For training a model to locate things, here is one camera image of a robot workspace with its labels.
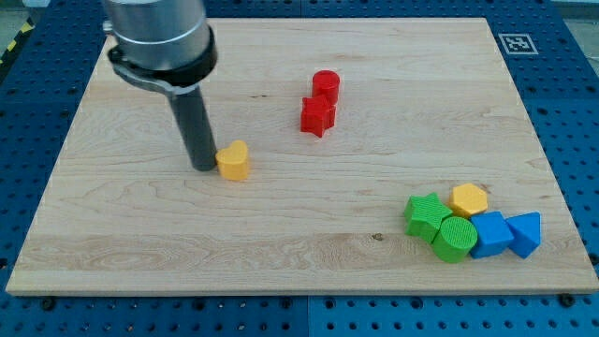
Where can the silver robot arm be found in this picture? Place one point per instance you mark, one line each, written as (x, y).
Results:
(162, 46)

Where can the blue triangle block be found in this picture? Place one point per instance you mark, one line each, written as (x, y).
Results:
(526, 229)

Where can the red star block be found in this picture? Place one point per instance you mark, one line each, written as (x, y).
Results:
(317, 115)

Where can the yellow heart block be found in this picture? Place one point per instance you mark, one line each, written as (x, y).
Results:
(233, 161)

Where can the red cylinder block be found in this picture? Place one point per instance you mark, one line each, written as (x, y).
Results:
(327, 83)

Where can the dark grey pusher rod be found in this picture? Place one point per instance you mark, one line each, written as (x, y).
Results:
(192, 118)

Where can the green star block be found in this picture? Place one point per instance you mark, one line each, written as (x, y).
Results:
(424, 216)

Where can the wooden board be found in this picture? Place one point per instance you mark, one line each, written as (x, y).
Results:
(424, 105)

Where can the yellow hexagon block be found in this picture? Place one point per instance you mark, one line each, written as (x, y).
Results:
(467, 200)

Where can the green cylinder block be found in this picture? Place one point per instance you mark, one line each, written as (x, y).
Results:
(455, 239)

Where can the blue cube block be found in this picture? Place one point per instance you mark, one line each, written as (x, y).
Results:
(493, 234)

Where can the white fiducial marker tag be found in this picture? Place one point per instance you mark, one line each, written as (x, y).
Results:
(518, 44)

